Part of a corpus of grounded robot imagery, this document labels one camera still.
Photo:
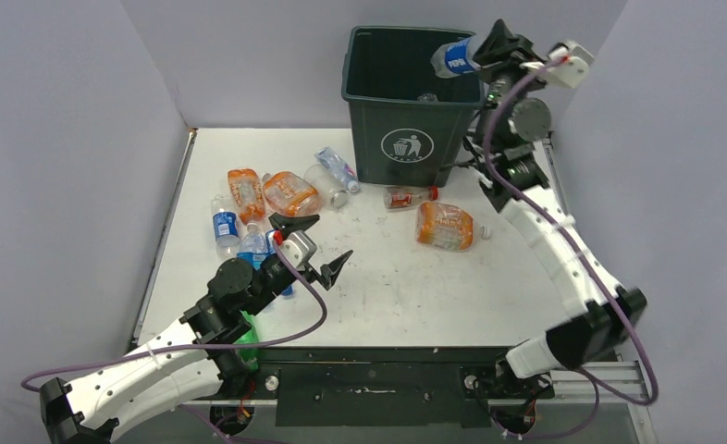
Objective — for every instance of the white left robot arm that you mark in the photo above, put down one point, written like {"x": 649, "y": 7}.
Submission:
{"x": 197, "y": 356}

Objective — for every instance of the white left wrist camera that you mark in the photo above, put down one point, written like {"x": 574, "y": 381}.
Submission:
{"x": 297, "y": 247}

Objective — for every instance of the Pepsi bottle blue label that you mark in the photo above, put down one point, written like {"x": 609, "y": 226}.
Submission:
{"x": 451, "y": 60}

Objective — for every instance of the dark green plastic trash bin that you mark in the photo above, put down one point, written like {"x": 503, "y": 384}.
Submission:
{"x": 398, "y": 140}

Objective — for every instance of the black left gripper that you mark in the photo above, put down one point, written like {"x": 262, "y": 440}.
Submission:
{"x": 327, "y": 270}

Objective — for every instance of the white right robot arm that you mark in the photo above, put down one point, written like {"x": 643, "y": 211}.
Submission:
{"x": 599, "y": 312}

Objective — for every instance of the light blue water bottle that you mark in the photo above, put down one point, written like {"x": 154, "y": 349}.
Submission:
{"x": 254, "y": 245}

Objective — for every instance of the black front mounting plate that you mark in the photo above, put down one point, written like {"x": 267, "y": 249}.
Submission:
{"x": 406, "y": 386}

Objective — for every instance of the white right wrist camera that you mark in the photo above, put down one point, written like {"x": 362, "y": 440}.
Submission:
{"x": 577, "y": 62}

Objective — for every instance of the crushed orange bottle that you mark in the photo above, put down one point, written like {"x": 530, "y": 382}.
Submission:
{"x": 290, "y": 195}
{"x": 245, "y": 188}
{"x": 447, "y": 227}

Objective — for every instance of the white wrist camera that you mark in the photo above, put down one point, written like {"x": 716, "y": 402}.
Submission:
{"x": 297, "y": 247}
{"x": 577, "y": 62}

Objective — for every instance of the aluminium rail frame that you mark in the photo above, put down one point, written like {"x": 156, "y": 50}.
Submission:
{"x": 622, "y": 379}

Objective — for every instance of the crushed clear bottle white cap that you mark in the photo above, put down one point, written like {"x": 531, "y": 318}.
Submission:
{"x": 338, "y": 168}

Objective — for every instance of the bottles inside bin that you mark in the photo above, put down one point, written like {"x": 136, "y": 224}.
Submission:
{"x": 428, "y": 97}

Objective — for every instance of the green plastic bottle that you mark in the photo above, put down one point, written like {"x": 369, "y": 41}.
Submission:
{"x": 249, "y": 356}

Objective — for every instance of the small brown red-capped bottle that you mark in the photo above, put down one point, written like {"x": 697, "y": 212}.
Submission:
{"x": 403, "y": 197}

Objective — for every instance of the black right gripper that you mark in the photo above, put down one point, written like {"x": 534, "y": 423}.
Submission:
{"x": 500, "y": 44}

